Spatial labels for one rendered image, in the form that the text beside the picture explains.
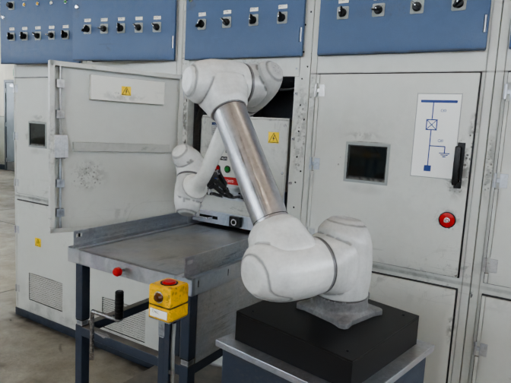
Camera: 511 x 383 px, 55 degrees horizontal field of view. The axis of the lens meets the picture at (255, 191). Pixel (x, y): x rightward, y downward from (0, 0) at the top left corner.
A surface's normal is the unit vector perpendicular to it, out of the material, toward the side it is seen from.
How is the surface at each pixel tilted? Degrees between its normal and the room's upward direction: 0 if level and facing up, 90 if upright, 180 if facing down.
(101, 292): 90
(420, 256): 90
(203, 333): 90
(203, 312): 90
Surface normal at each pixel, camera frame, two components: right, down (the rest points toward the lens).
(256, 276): -0.78, 0.15
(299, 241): 0.47, -0.54
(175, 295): 0.85, 0.11
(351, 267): 0.53, 0.13
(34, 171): -0.53, 0.08
